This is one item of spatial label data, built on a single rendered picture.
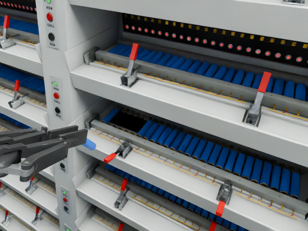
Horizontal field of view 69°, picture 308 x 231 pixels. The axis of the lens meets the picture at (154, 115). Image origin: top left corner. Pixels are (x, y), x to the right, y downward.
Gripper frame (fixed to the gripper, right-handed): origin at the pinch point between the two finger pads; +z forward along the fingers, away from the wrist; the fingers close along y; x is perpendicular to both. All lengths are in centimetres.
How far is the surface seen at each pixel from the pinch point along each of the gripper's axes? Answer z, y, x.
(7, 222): 38, 67, 80
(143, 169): 15.8, -10.4, 8.3
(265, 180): 22.5, -37.1, 2.3
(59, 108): 13.4, 16.6, 0.1
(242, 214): 15.8, -34.2, 8.6
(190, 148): 23.5, -18.7, 1.5
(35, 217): 32, 41, 59
